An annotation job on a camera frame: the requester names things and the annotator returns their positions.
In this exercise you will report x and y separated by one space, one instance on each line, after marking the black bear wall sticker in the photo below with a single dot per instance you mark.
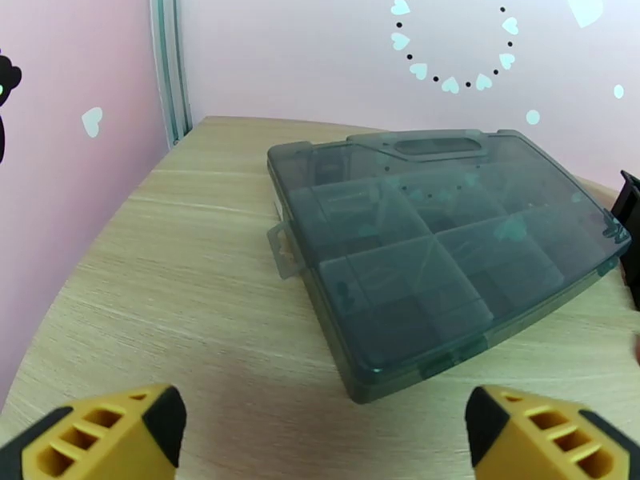
7 76

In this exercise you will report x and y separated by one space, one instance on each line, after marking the aluminium frame post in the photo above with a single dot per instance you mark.
172 68

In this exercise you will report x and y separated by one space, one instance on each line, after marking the dark translucent organizer case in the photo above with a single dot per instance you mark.
425 243

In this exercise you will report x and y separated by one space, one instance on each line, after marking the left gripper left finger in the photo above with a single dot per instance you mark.
100 443

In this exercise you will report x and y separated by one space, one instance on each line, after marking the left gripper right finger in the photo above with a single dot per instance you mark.
545 443

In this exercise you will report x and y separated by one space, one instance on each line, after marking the black plastic bin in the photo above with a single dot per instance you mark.
631 208

